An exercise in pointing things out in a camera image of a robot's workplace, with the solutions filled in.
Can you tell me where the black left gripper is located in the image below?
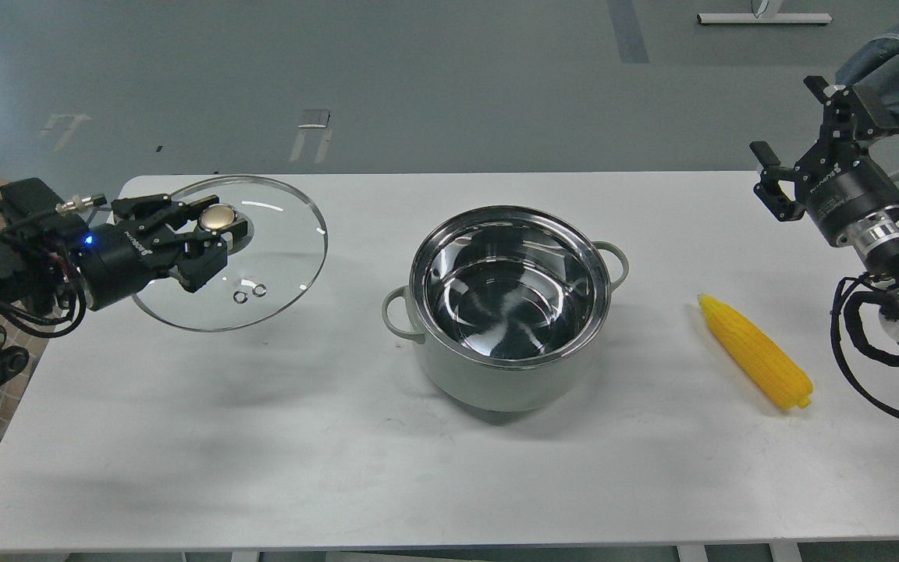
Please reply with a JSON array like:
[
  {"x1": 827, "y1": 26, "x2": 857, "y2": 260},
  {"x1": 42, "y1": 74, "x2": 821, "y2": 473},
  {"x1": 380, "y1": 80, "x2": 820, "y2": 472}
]
[{"x1": 76, "y1": 194, "x2": 251, "y2": 311}]

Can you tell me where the yellow corn cob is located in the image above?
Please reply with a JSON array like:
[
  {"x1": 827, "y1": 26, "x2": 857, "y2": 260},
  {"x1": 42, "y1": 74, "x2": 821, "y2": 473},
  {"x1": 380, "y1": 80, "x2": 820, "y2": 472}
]
[{"x1": 697, "y1": 293, "x2": 814, "y2": 410}]

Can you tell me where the grey steel cooking pot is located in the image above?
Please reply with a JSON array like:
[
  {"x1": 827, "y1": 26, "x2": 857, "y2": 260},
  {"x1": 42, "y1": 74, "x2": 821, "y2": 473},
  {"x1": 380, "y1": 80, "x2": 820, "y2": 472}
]
[{"x1": 381, "y1": 205, "x2": 631, "y2": 412}]

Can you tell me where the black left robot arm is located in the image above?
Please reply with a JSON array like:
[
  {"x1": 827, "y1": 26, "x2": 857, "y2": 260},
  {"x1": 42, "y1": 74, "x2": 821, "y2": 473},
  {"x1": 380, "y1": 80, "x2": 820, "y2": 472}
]
[{"x1": 0, "y1": 178, "x2": 254, "y2": 386}]

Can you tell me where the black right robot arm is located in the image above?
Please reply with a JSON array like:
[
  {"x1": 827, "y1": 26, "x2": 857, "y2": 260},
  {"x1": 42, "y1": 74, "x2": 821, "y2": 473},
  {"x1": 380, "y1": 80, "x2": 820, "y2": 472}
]
[{"x1": 750, "y1": 76, "x2": 899, "y2": 420}]

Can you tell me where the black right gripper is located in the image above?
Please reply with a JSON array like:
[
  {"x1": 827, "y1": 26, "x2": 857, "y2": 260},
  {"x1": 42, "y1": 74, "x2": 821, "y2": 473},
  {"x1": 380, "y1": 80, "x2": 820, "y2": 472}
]
[{"x1": 749, "y1": 75, "x2": 899, "y2": 247}]

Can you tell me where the white table base bar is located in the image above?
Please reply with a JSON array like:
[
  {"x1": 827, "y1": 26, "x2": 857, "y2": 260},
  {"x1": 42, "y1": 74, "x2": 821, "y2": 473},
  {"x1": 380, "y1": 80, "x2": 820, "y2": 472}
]
[{"x1": 696, "y1": 12, "x2": 833, "y2": 26}]

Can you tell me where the glass pot lid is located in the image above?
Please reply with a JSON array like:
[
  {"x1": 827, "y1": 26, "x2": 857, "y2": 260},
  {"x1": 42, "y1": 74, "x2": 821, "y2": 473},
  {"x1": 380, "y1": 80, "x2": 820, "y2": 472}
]
[{"x1": 133, "y1": 175, "x2": 328, "y2": 333}]

